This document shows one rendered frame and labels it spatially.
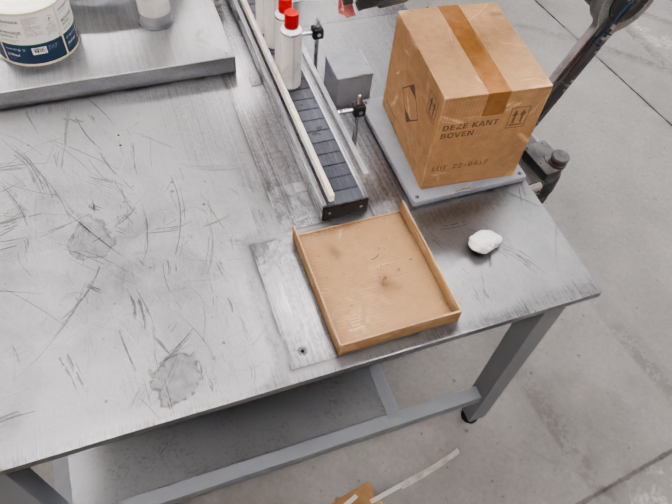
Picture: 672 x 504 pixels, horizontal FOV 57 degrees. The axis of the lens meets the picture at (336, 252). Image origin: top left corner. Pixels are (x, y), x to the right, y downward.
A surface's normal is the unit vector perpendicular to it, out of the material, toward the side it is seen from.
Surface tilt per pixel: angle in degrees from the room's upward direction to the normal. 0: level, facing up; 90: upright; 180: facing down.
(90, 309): 0
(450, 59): 0
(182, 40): 0
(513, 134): 90
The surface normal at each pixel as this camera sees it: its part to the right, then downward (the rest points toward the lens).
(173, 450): 0.07, -0.58
